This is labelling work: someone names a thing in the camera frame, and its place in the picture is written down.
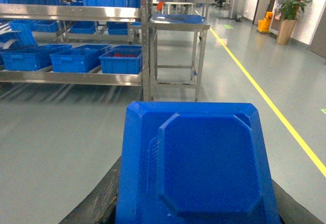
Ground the blue bin with red parts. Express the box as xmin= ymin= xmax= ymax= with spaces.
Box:
xmin=99 ymin=45 xmax=143 ymax=75

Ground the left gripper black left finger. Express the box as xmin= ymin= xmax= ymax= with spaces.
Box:
xmin=60 ymin=158 xmax=121 ymax=223

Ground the green potted plant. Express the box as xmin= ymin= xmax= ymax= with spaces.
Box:
xmin=277 ymin=0 xmax=313 ymax=45

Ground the yellow mop bucket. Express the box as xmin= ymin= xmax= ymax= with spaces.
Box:
xmin=258 ymin=11 xmax=273 ymax=33

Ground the blue plastic bin middle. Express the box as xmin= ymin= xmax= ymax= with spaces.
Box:
xmin=50 ymin=44 xmax=112 ymax=73

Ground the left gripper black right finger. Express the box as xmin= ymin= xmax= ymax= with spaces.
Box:
xmin=272 ymin=180 xmax=318 ymax=224

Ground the stainless steel side table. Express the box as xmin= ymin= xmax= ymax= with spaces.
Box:
xmin=148 ymin=14 xmax=210 ymax=101

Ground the blue plastic bin left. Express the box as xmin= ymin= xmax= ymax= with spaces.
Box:
xmin=1 ymin=44 xmax=72 ymax=71

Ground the stainless steel shelf rack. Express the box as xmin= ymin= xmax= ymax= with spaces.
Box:
xmin=1 ymin=0 xmax=151 ymax=101

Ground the blue plastic bin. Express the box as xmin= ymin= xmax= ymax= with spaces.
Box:
xmin=1 ymin=44 xmax=72 ymax=71
xmin=50 ymin=44 xmax=112 ymax=73

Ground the blue block part with knob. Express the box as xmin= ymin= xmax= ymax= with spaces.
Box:
xmin=115 ymin=102 xmax=280 ymax=223

